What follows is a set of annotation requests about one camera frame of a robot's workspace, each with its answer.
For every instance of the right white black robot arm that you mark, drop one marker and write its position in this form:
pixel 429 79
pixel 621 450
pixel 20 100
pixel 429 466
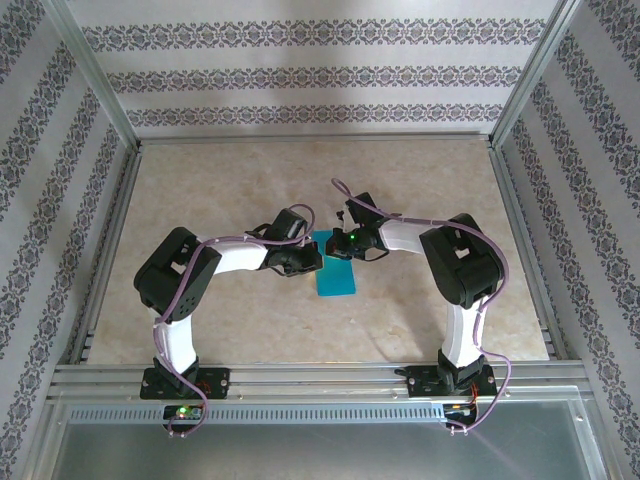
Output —
pixel 400 237

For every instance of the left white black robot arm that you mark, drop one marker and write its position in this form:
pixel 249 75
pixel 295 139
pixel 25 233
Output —
pixel 235 260

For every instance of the grey sheet metal panel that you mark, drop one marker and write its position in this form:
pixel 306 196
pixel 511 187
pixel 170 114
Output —
pixel 320 455

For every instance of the left controller board green light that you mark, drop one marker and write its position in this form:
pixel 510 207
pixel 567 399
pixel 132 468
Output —
pixel 185 412

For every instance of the right controller board orange light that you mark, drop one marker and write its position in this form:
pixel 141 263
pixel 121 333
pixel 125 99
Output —
pixel 460 410

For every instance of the aluminium table edge rail short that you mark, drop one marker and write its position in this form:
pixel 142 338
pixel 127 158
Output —
pixel 315 138

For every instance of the aluminium mounting rail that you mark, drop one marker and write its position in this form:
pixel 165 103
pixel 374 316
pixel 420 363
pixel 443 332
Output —
pixel 320 380

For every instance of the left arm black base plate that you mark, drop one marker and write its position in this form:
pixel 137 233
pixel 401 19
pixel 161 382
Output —
pixel 217 382

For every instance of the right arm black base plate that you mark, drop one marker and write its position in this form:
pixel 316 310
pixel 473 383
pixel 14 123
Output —
pixel 422 382

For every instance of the right aluminium table side rail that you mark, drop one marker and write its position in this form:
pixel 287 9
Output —
pixel 527 250

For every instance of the aluminium table side rail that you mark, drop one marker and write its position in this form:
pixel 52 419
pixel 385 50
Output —
pixel 527 250
pixel 107 250

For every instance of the left aluminium table side rail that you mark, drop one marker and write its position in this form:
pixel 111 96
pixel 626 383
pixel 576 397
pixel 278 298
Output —
pixel 107 250

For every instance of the right aluminium frame post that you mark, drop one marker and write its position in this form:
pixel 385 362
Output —
pixel 540 70

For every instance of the aluminium frame post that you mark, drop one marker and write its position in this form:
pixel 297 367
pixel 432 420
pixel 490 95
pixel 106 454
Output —
pixel 90 70
pixel 540 70

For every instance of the left aluminium frame post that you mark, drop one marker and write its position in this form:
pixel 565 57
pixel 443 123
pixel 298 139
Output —
pixel 90 70

